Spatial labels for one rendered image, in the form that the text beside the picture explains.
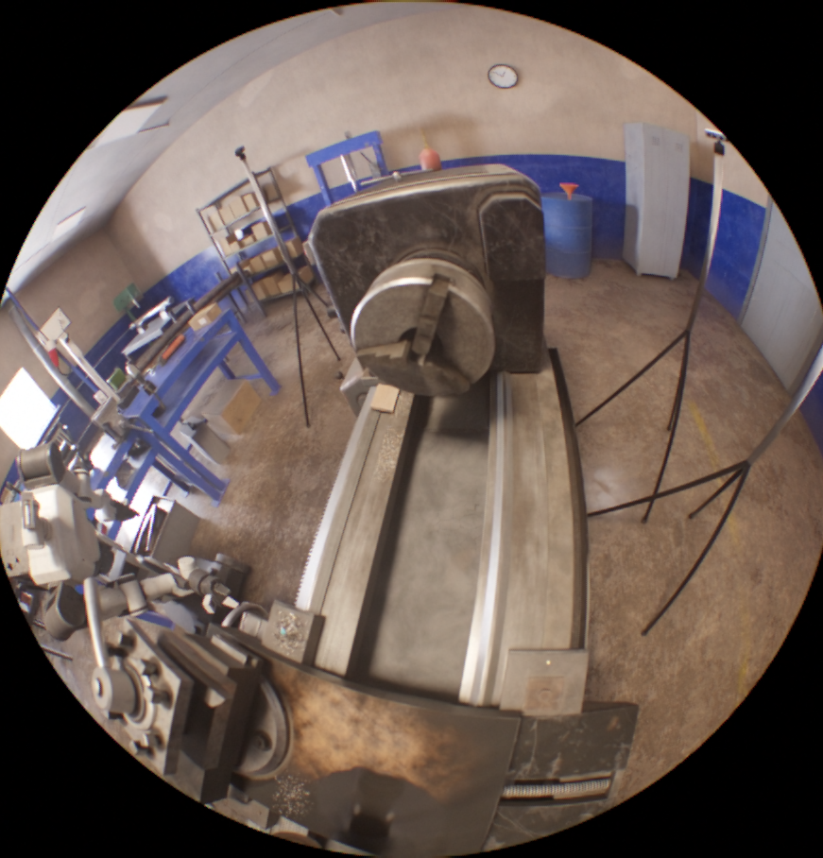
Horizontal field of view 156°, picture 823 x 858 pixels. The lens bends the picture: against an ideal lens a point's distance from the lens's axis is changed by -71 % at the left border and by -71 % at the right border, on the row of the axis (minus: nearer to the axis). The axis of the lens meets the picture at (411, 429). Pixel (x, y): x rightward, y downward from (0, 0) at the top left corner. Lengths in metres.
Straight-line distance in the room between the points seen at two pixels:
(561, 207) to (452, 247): 2.74
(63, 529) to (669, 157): 4.68
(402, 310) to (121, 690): 0.66
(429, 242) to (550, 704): 0.83
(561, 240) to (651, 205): 1.23
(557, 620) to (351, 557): 0.40
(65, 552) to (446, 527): 1.00
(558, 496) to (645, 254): 3.61
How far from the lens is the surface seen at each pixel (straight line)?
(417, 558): 0.70
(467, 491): 0.74
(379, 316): 0.50
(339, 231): 0.69
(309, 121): 4.42
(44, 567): 1.01
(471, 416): 0.89
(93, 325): 7.60
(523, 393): 0.78
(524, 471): 0.64
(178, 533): 2.33
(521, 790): 0.59
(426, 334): 0.47
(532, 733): 0.54
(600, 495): 1.63
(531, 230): 0.59
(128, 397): 2.37
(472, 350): 0.51
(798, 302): 3.44
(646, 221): 3.90
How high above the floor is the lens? 1.38
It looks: 48 degrees down
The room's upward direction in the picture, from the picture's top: 20 degrees counter-clockwise
